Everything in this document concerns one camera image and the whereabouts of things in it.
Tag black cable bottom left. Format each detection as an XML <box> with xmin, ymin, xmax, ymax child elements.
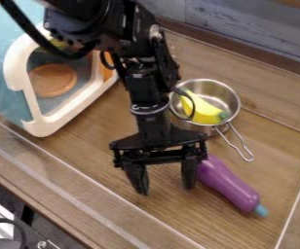
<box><xmin>0</xmin><ymin>218</ymin><xmax>27</xmax><ymax>249</ymax></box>

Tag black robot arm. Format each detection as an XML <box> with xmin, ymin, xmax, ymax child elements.
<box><xmin>43</xmin><ymin>0</ymin><xmax>208</xmax><ymax>195</ymax></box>

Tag silver pot with wire handle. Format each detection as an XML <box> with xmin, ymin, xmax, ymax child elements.
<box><xmin>170</xmin><ymin>79</ymin><xmax>254</xmax><ymax>161</ymax></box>

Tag purple toy eggplant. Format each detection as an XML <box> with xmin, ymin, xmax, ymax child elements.
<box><xmin>197</xmin><ymin>155</ymin><xmax>269</xmax><ymax>218</ymax></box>

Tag yellow toy banana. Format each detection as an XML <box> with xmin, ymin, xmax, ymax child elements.
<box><xmin>180</xmin><ymin>89</ymin><xmax>229</xmax><ymax>125</ymax></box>

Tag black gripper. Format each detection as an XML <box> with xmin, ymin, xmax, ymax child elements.
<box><xmin>110</xmin><ymin>103</ymin><xmax>208</xmax><ymax>196</ymax></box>

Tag blue toy microwave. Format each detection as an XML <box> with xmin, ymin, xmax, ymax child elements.
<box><xmin>0</xmin><ymin>7</ymin><xmax>118</xmax><ymax>137</ymax></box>

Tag orange microwave turntable plate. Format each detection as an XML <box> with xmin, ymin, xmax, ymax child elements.
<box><xmin>29</xmin><ymin>63</ymin><xmax>77</xmax><ymax>98</ymax></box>

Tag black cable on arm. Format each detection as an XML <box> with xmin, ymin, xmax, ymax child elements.
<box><xmin>0</xmin><ymin>0</ymin><xmax>98</xmax><ymax>60</ymax></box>

